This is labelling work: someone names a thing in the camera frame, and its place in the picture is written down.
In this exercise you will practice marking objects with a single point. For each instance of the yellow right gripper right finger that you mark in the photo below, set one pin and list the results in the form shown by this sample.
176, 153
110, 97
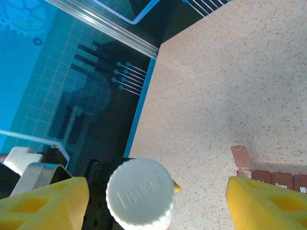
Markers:
263, 210

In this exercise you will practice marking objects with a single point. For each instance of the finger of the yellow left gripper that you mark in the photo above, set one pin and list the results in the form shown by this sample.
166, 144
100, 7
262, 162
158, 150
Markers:
177, 188

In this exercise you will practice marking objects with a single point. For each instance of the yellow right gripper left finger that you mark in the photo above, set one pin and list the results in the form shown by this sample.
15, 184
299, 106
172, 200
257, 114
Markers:
48, 210

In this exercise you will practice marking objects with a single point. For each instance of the white orange pill bottle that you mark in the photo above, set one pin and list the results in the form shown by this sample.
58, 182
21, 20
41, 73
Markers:
148, 226

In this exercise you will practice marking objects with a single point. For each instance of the blue table edge strip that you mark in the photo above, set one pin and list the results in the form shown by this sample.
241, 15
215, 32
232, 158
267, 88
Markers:
141, 107

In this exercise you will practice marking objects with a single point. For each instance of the grey metal bracket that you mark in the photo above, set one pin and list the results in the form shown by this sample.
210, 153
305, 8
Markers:
24, 158

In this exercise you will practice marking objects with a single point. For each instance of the aluminium frame post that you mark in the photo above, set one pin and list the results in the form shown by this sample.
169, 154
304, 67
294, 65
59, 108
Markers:
120, 36

